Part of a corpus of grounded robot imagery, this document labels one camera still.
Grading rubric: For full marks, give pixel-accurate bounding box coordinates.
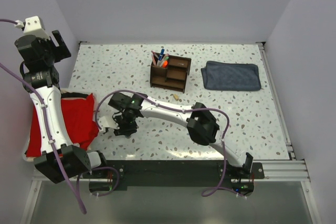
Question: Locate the red gel pen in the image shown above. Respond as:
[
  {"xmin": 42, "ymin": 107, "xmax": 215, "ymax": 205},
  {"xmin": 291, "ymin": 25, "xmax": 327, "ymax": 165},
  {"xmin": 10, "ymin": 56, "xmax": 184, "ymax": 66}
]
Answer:
[{"xmin": 151, "ymin": 51, "xmax": 158, "ymax": 66}]

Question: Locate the brown wooden desk organizer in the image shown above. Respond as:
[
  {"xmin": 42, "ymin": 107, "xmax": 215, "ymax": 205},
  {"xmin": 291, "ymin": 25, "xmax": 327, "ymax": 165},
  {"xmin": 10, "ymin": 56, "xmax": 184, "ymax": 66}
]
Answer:
[{"xmin": 149, "ymin": 56, "xmax": 192, "ymax": 93}]

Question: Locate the orange black highlighter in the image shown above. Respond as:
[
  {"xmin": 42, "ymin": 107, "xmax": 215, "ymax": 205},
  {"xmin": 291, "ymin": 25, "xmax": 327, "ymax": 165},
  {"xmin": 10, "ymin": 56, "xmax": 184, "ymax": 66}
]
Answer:
[{"xmin": 162, "ymin": 61, "xmax": 168, "ymax": 68}]

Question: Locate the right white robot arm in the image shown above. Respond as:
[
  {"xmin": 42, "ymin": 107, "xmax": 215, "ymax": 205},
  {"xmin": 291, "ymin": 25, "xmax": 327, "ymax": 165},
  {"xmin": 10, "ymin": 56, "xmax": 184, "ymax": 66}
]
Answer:
[{"xmin": 100, "ymin": 90, "xmax": 253, "ymax": 178}]

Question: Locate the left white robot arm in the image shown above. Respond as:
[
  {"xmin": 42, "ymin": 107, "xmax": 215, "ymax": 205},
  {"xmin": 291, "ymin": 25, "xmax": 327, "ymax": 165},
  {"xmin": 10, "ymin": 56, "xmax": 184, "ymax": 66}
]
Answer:
[{"xmin": 15, "ymin": 30, "xmax": 109, "ymax": 184}]

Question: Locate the red cloth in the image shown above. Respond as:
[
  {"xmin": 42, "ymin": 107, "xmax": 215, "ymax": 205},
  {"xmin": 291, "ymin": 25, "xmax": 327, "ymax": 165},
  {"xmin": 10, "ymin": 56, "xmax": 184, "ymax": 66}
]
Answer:
[{"xmin": 25, "ymin": 93, "xmax": 100, "ymax": 158}]

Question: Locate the white tray with cloths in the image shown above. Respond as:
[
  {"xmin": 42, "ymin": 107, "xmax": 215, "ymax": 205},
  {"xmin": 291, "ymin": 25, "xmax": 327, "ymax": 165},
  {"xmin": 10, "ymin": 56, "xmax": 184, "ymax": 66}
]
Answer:
[{"xmin": 22, "ymin": 90, "xmax": 90, "ymax": 163}]

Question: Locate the dark blue folded towel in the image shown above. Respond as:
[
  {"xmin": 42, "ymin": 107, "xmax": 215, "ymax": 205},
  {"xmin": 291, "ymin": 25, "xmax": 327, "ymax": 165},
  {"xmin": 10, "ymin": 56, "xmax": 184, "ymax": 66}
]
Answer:
[{"xmin": 201, "ymin": 61, "xmax": 261, "ymax": 91}]

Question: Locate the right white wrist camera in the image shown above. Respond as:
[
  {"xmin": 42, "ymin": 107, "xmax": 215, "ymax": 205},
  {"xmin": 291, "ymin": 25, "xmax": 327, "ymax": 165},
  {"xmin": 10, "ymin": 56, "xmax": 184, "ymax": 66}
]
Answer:
[{"xmin": 98, "ymin": 116, "xmax": 119, "ymax": 132}]

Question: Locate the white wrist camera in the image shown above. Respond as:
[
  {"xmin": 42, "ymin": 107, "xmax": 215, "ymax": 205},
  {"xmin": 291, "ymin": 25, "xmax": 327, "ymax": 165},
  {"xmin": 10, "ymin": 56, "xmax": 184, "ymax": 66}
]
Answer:
[
  {"xmin": 14, "ymin": 16, "xmax": 50, "ymax": 40},
  {"xmin": 98, "ymin": 116, "xmax": 119, "ymax": 132}
]

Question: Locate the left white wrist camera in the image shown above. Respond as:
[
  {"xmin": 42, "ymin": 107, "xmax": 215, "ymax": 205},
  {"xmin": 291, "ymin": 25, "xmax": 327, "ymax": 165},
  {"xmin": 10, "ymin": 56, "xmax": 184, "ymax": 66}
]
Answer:
[{"xmin": 14, "ymin": 16, "xmax": 50, "ymax": 40}]

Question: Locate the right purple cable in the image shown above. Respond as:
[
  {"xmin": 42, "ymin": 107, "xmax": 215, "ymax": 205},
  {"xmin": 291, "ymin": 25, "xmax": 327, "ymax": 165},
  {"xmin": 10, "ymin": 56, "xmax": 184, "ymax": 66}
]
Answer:
[{"xmin": 94, "ymin": 90, "xmax": 249, "ymax": 198}]

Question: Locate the purple cable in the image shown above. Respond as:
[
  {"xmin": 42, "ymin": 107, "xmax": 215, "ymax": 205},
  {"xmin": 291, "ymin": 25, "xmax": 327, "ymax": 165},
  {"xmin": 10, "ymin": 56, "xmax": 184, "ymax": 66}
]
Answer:
[
  {"xmin": 94, "ymin": 90, "xmax": 249, "ymax": 198},
  {"xmin": 0, "ymin": 18, "xmax": 121, "ymax": 215}
]

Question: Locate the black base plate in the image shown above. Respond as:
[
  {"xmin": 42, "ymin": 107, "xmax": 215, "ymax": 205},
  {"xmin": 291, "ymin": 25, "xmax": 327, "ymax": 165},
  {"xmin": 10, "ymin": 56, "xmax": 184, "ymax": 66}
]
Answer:
[{"xmin": 83, "ymin": 160, "xmax": 265, "ymax": 190}]

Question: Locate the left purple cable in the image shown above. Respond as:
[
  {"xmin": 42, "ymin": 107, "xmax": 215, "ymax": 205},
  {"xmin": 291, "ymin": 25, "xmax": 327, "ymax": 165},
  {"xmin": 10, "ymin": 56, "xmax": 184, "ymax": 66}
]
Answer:
[{"xmin": 0, "ymin": 18, "xmax": 121, "ymax": 215}]

